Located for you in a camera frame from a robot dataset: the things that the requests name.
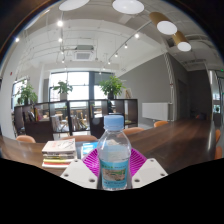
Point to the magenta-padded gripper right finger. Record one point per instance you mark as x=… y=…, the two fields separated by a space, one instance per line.
x=149 y=171

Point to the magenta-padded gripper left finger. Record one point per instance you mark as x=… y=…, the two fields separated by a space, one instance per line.
x=78 y=172

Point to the clear water bottle blue cap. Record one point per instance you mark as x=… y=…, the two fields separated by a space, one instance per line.
x=114 y=166

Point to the stack of books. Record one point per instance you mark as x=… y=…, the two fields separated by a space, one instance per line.
x=60 y=150

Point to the low dark shelf unit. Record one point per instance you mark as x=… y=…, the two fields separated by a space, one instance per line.
x=36 y=130

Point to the small potted plant white pot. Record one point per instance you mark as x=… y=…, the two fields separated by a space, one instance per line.
x=62 y=88

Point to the tall potted plant dark pot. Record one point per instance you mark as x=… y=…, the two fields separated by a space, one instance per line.
x=112 y=86

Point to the wide bushy potted plant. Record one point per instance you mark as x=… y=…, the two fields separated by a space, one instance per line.
x=26 y=94

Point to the ceiling air conditioner unit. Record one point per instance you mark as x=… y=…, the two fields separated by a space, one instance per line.
x=83 y=53

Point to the ceiling track spotlights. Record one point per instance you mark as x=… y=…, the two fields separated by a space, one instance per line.
x=60 y=23

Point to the round white ceiling lights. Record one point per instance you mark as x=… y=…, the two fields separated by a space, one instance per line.
x=128 y=6

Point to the white wall radiator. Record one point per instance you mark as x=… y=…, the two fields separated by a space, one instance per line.
x=156 y=111

